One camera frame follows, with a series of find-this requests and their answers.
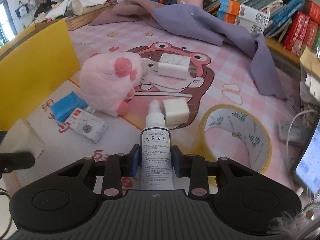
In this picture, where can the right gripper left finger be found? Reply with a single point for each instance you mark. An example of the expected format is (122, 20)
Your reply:
(118, 166)

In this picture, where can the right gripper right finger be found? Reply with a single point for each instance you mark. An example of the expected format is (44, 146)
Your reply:
(193, 167)

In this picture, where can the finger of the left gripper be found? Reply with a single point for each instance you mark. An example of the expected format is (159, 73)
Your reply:
(16, 161)

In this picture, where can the white spray bottle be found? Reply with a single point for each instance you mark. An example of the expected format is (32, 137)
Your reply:
(155, 142)

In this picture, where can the white red small box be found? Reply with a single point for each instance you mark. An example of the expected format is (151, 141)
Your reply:
(86, 125)

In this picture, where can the clear tape roll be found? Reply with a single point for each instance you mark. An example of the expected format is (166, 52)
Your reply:
(229, 131)

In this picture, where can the rubber band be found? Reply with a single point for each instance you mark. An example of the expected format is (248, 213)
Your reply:
(232, 92)

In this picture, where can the pink plush toy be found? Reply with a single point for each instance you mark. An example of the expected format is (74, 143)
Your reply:
(107, 81)

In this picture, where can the yellow cardboard box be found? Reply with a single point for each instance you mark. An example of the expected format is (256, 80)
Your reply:
(34, 64)

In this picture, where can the smartphone with lit screen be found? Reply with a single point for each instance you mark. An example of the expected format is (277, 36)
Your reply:
(306, 171)

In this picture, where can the wooden chess box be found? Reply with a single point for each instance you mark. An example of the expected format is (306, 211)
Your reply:
(76, 22)

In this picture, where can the orange blue white box lower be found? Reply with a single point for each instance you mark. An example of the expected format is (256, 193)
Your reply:
(250, 26)

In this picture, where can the orange blue white box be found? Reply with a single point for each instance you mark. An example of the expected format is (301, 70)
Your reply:
(250, 26)
(243, 11)

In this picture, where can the purple pink cloth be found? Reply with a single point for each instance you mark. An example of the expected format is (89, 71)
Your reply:
(193, 22)

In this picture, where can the red dictionary book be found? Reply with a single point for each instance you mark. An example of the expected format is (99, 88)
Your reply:
(299, 22)

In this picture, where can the orange blue white box upper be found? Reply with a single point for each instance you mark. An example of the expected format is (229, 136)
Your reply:
(243, 11)

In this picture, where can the white tissue pack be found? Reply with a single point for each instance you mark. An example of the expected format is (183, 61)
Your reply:
(80, 7)

